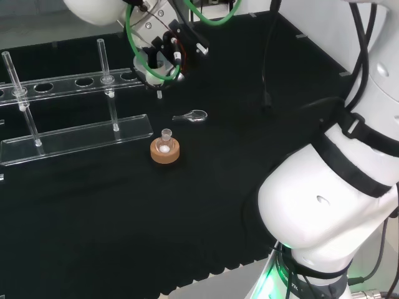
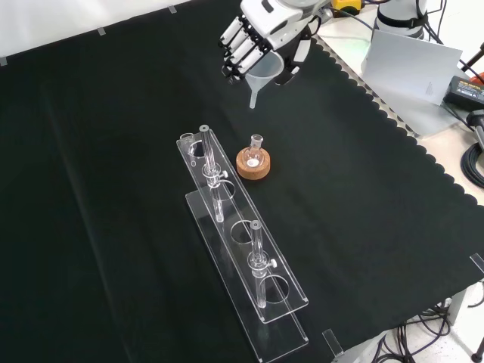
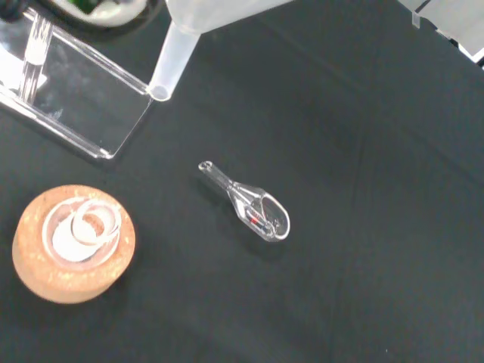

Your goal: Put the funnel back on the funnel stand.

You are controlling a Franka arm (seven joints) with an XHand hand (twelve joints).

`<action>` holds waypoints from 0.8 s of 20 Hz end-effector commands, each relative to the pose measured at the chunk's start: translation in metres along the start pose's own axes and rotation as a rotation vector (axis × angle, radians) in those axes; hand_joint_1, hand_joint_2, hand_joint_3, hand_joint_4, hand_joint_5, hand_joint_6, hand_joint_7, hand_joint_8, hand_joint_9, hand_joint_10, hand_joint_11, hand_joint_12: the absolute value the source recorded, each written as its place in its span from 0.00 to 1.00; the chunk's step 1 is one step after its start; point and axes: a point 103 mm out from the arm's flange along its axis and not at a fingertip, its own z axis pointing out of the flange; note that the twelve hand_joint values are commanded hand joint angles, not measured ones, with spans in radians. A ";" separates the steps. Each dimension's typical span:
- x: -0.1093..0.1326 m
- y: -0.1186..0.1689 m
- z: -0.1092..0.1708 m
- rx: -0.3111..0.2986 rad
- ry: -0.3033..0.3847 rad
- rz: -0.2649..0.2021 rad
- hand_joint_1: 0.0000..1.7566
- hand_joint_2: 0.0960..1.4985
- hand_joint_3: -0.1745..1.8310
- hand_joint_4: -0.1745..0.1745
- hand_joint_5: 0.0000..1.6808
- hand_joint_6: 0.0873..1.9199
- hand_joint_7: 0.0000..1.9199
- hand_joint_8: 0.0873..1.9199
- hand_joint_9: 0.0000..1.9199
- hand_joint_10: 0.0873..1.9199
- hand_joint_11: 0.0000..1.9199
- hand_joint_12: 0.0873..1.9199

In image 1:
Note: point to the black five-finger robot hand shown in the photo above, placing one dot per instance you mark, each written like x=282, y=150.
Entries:
x=174, y=40

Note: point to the translucent white funnel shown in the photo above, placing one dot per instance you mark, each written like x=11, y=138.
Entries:
x=153, y=80

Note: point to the clear glass weighing funnel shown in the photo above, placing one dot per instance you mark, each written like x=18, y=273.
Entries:
x=195, y=115

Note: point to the clear acrylic funnel stand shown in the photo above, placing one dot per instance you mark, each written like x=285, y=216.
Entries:
x=78, y=138

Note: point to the small round-bottom glass flask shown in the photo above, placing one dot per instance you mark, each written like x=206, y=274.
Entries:
x=164, y=144

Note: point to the grey tape strip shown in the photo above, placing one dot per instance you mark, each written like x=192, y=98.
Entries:
x=344, y=74
x=301, y=36

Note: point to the black bench cloth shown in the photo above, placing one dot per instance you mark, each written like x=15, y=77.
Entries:
x=156, y=224

